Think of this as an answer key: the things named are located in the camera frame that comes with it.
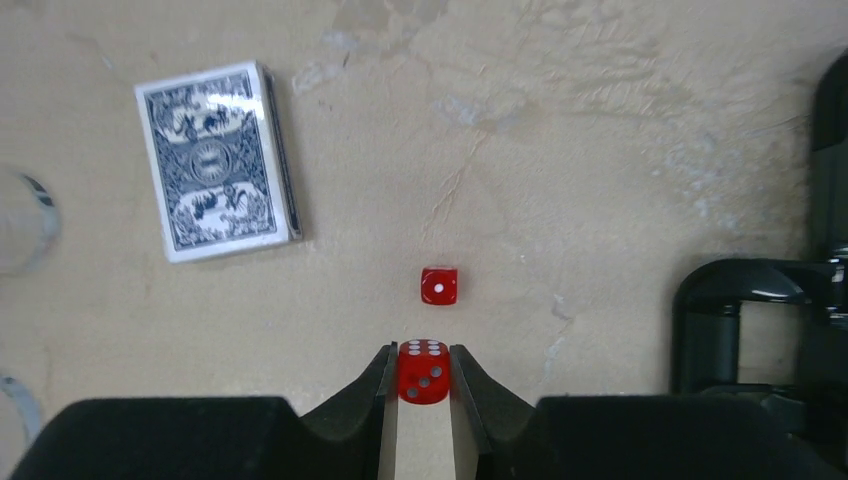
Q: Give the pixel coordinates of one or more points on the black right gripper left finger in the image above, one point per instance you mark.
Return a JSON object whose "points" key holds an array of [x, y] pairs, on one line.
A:
{"points": [[351, 435]]}

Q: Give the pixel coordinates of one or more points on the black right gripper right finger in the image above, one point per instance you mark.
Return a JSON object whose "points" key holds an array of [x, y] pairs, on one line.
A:
{"points": [[497, 435]]}

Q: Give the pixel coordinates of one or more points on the red die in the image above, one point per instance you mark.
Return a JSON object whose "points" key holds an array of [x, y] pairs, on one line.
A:
{"points": [[439, 285], [423, 371]]}

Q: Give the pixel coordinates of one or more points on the black poker set case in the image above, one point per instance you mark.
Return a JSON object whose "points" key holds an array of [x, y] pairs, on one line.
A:
{"points": [[774, 330]]}

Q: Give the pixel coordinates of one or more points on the blue playing card deck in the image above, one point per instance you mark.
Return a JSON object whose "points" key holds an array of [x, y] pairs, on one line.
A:
{"points": [[218, 163]]}

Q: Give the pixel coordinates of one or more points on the clear round disc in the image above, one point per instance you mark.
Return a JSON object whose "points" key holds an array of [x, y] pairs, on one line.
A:
{"points": [[26, 405]]}

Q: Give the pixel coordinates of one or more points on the clear dealer button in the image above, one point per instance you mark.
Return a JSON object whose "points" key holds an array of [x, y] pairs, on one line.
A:
{"points": [[30, 221]]}

